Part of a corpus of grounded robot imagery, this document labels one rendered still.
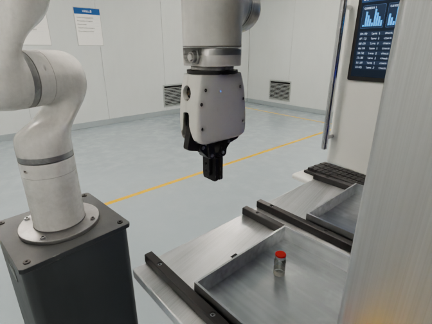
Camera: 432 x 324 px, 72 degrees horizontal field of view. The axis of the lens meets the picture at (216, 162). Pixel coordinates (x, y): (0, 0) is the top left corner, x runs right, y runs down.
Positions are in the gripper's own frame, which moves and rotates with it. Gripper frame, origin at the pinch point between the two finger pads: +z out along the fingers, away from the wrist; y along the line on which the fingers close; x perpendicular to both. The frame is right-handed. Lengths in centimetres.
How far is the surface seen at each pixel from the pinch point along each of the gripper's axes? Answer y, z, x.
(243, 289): 1.5, 22.1, -6.6
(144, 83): 254, 43, 492
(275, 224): 20.4, 20.4, 1.2
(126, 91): 216, 55, 492
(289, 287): 8.0, 22.1, -11.8
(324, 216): 35.3, 22.1, -3.2
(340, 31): 85, -24, 25
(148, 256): -7.8, 20.3, 10.6
